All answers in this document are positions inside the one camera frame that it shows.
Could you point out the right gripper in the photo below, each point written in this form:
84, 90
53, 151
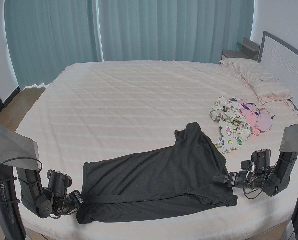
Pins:
236, 180

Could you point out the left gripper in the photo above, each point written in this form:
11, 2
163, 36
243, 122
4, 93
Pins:
75, 199

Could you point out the black T-shirt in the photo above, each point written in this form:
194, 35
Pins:
151, 174

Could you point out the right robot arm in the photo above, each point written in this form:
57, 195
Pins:
294, 136

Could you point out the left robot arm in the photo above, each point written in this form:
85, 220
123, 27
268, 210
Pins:
13, 144

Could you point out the bed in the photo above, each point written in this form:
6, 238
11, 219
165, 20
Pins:
128, 101

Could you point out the white printed pyjama garment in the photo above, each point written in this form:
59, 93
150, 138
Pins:
232, 126

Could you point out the pink garment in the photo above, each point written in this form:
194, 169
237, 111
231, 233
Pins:
260, 121

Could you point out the cream pillow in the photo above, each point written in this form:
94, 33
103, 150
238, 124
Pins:
261, 79

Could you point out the grey bedside table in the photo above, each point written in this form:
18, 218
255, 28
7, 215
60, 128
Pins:
241, 51

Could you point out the blue-green curtain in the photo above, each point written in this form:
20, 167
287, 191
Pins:
174, 21
51, 31

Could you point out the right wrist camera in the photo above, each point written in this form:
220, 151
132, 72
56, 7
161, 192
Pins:
246, 165

